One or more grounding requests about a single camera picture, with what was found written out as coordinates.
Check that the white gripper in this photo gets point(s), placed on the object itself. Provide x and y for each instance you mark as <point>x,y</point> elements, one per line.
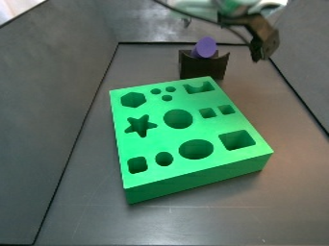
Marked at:
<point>206,9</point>

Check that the purple cylinder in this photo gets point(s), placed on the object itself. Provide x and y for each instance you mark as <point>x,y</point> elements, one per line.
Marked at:
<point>205,48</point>

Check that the black curved cradle stand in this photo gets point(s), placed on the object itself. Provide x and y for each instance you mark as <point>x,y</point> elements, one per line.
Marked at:
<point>197,67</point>

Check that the green foam shape-sorter block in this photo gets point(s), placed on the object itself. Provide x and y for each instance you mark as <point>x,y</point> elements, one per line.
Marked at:
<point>182,137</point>

